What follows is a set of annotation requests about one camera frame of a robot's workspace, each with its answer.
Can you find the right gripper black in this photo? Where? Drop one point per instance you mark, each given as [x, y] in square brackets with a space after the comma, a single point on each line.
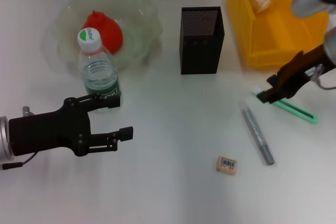
[299, 74]

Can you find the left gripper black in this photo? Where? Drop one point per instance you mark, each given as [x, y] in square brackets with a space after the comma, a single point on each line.
[50, 132]

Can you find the green white toothbrush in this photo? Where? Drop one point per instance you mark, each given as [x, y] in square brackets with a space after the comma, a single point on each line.
[296, 111]

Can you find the silver grey pen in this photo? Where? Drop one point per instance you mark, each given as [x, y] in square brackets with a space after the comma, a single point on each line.
[256, 132]

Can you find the clear plastic water bottle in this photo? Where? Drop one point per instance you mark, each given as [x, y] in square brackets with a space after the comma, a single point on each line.
[98, 74]

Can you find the red-orange toy orange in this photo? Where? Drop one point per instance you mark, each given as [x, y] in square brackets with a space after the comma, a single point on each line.
[110, 35]

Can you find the beige eraser with barcode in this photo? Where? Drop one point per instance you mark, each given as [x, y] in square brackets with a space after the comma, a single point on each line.
[227, 164]

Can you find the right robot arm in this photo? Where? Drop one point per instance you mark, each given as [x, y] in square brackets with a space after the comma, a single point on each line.
[331, 48]

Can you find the black mesh pen holder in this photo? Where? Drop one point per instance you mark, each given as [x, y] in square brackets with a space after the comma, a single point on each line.
[200, 51]

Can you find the green glass fruit plate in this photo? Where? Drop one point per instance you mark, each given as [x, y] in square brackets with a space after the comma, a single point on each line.
[139, 24]

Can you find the yellow plastic bin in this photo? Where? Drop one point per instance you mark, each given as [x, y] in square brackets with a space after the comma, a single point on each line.
[275, 32]

